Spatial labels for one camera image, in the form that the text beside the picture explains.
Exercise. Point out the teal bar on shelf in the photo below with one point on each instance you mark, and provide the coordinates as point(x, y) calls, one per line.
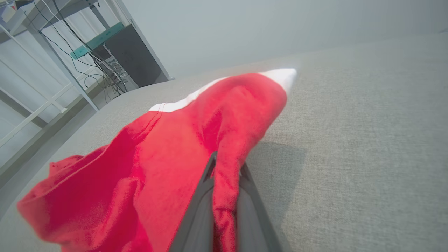
point(94, 42)

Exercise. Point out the white metal shelf frame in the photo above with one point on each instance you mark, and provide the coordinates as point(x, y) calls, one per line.
point(52, 101)

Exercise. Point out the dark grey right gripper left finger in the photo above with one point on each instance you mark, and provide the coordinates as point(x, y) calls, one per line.
point(199, 217)

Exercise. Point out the grey fabric sofa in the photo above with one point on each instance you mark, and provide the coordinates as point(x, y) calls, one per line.
point(367, 140)

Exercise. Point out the black computer tower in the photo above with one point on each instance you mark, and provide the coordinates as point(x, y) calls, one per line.
point(136, 56)

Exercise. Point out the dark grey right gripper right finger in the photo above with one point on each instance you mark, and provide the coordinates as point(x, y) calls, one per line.
point(252, 217)

